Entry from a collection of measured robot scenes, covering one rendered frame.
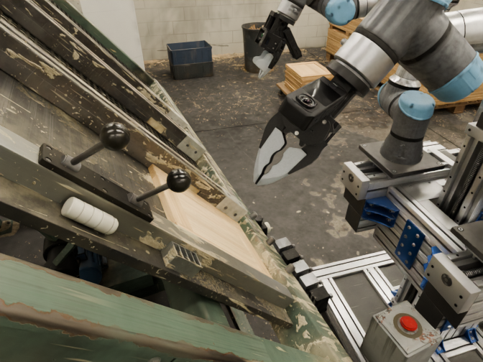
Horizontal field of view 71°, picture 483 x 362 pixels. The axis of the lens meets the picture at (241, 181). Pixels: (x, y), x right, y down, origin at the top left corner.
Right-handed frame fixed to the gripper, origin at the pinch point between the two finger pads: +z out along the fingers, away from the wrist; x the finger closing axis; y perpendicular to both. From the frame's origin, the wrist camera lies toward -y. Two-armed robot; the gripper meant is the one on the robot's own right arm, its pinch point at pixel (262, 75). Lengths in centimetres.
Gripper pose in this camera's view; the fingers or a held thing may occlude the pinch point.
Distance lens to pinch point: 126.4
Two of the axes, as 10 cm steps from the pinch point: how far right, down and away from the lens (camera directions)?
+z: -4.4, 7.9, 4.2
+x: 2.7, 5.7, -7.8
